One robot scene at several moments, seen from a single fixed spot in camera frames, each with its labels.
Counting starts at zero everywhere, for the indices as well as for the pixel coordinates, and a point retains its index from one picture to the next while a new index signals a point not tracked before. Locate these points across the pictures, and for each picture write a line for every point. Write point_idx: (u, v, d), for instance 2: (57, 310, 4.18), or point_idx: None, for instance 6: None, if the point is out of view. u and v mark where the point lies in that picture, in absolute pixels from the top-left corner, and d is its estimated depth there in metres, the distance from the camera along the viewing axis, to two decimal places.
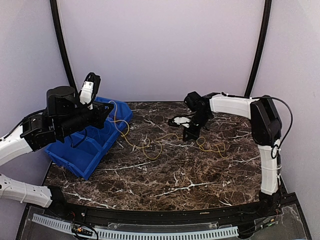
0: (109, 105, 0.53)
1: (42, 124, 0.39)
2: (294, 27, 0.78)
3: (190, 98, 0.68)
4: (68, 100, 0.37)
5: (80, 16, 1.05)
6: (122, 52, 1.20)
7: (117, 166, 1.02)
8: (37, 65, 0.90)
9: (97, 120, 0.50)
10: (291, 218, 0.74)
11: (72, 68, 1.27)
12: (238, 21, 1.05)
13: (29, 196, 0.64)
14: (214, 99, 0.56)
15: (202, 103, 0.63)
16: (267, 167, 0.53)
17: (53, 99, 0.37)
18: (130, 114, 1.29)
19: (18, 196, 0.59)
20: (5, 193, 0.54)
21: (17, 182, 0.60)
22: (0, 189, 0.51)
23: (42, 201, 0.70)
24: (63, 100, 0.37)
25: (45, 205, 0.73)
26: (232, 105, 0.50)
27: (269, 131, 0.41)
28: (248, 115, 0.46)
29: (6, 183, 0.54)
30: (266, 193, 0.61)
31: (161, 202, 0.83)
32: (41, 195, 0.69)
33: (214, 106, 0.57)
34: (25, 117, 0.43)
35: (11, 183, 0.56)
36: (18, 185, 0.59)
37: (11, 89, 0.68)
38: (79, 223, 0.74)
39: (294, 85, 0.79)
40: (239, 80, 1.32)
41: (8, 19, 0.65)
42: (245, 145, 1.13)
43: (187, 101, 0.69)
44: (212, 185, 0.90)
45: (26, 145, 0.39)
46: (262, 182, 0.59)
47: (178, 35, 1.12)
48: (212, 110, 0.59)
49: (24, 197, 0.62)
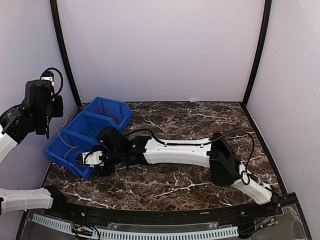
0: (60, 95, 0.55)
1: (20, 113, 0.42)
2: (293, 27, 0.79)
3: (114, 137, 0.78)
4: (47, 88, 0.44)
5: (80, 16, 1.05)
6: (122, 52, 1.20)
7: (117, 166, 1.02)
8: (36, 64, 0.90)
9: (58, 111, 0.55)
10: (290, 218, 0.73)
11: (72, 68, 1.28)
12: (238, 21, 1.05)
13: (34, 200, 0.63)
14: (150, 152, 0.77)
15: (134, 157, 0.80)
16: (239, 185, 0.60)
17: (33, 91, 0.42)
18: (130, 114, 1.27)
19: (23, 203, 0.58)
20: (9, 204, 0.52)
21: (15, 192, 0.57)
22: (3, 202, 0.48)
23: (43, 203, 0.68)
24: (42, 89, 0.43)
25: (47, 206, 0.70)
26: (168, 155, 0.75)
27: (230, 171, 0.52)
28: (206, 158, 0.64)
29: (7, 195, 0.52)
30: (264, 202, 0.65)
31: (161, 202, 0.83)
32: (43, 196, 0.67)
33: (152, 156, 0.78)
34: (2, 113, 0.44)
35: (10, 193, 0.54)
36: (17, 193, 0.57)
37: (10, 89, 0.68)
38: (79, 223, 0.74)
39: (294, 86, 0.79)
40: (239, 80, 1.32)
41: (8, 19, 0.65)
42: (245, 145, 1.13)
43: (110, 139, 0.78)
44: (212, 185, 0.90)
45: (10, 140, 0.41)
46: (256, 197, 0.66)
47: (178, 35, 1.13)
48: (149, 157, 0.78)
49: (28, 203, 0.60)
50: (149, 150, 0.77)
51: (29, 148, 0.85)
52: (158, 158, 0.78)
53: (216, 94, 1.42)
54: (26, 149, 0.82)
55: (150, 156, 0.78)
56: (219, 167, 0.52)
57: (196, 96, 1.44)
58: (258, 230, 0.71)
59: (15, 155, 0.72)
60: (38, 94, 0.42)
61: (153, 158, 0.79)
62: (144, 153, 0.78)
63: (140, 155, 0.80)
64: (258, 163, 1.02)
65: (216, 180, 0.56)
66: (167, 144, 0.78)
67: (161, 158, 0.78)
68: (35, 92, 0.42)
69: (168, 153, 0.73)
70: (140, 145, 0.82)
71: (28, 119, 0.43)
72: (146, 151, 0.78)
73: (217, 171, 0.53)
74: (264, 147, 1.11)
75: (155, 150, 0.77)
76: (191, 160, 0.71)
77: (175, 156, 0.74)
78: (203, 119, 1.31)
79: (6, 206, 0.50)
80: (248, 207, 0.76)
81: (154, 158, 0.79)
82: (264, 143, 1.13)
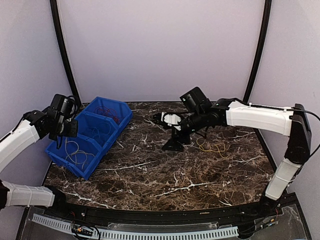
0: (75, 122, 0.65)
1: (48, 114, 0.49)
2: (294, 27, 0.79)
3: (193, 97, 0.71)
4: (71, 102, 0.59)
5: (80, 16, 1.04)
6: (122, 52, 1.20)
7: (117, 166, 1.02)
8: (36, 64, 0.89)
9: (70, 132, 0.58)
10: (290, 218, 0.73)
11: (72, 68, 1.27)
12: (238, 21, 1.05)
13: (38, 196, 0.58)
14: (232, 111, 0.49)
15: (215, 115, 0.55)
16: (283, 178, 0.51)
17: (61, 100, 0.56)
18: (130, 114, 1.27)
19: (27, 198, 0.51)
20: (15, 196, 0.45)
21: (19, 185, 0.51)
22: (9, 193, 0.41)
23: (44, 202, 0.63)
24: (68, 102, 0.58)
25: (48, 205, 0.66)
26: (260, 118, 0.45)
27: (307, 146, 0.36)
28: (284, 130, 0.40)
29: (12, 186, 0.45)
30: (266, 203, 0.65)
31: (161, 202, 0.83)
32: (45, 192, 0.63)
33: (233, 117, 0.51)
34: (24, 114, 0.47)
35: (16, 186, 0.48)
36: (22, 186, 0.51)
37: (10, 89, 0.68)
38: (79, 223, 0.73)
39: (294, 86, 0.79)
40: (239, 80, 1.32)
41: (8, 19, 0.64)
42: (245, 145, 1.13)
43: (188, 100, 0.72)
44: (212, 185, 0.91)
45: (33, 134, 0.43)
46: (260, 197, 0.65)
47: (178, 35, 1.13)
48: (229, 120, 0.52)
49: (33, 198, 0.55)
50: (233, 109, 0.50)
51: (29, 149, 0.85)
52: (242, 122, 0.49)
53: (216, 94, 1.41)
54: (26, 150, 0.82)
55: (231, 115, 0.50)
56: (299, 133, 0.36)
57: None
58: (258, 229, 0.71)
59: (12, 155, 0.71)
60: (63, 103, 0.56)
61: (236, 120, 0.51)
62: (226, 110, 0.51)
63: (221, 113, 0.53)
64: (258, 163, 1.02)
65: (290, 153, 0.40)
66: (253, 105, 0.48)
67: (242, 123, 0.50)
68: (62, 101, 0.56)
69: (252, 114, 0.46)
70: (223, 103, 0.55)
71: (52, 120, 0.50)
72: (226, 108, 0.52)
73: (291, 139, 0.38)
74: (264, 147, 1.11)
75: (238, 109, 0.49)
76: (274, 126, 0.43)
77: (257, 121, 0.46)
78: None
79: (13, 199, 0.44)
80: (248, 207, 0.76)
81: (236, 121, 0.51)
82: (264, 143, 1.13)
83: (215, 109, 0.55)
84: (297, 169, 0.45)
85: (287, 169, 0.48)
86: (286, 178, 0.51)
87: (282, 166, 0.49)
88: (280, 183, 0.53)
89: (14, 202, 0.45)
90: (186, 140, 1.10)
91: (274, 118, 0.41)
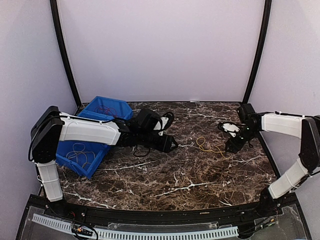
0: (142, 136, 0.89)
1: (129, 129, 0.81)
2: (294, 26, 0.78)
3: (244, 109, 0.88)
4: (152, 118, 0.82)
5: (80, 16, 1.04)
6: (122, 52, 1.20)
7: (117, 166, 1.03)
8: (35, 62, 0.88)
9: (135, 141, 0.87)
10: (291, 218, 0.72)
11: (73, 68, 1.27)
12: (238, 21, 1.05)
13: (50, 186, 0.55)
14: (266, 116, 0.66)
15: (255, 121, 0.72)
16: (288, 178, 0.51)
17: (146, 115, 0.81)
18: (130, 112, 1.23)
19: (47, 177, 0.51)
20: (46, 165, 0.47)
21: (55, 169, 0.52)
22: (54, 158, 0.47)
23: (49, 195, 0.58)
24: (149, 117, 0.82)
25: (48, 196, 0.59)
26: (284, 123, 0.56)
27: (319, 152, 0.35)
28: (299, 132, 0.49)
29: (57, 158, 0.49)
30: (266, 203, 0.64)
31: (161, 202, 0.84)
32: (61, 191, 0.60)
33: (266, 121, 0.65)
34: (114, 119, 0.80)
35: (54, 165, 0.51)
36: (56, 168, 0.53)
37: (9, 89, 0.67)
38: (80, 223, 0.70)
39: (294, 87, 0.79)
40: (239, 80, 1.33)
41: (8, 18, 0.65)
42: (245, 144, 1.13)
43: (240, 110, 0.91)
44: (212, 185, 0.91)
45: (106, 134, 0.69)
46: (262, 197, 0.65)
47: (178, 34, 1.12)
48: (263, 127, 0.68)
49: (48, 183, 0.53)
50: (267, 115, 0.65)
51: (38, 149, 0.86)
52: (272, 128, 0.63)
53: (216, 94, 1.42)
54: (23, 147, 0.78)
55: (264, 121, 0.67)
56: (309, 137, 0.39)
57: (196, 96, 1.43)
58: (258, 230, 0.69)
59: (15, 154, 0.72)
60: (146, 119, 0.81)
61: (269, 125, 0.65)
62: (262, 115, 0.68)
63: (259, 118, 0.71)
64: (258, 163, 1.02)
65: (302, 155, 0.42)
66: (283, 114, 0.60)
67: (272, 127, 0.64)
68: (147, 115, 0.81)
69: (277, 120, 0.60)
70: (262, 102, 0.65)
71: (129, 134, 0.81)
72: (263, 115, 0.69)
73: (304, 141, 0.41)
74: (264, 147, 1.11)
75: (270, 116, 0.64)
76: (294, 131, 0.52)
77: (282, 126, 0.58)
78: (203, 119, 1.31)
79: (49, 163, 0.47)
80: (247, 207, 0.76)
81: (268, 126, 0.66)
82: (264, 143, 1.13)
83: (254, 115, 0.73)
84: (302, 174, 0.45)
85: (296, 171, 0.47)
86: (290, 181, 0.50)
87: (294, 167, 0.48)
88: (283, 183, 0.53)
89: (44, 167, 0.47)
90: (237, 148, 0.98)
91: (293, 121, 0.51)
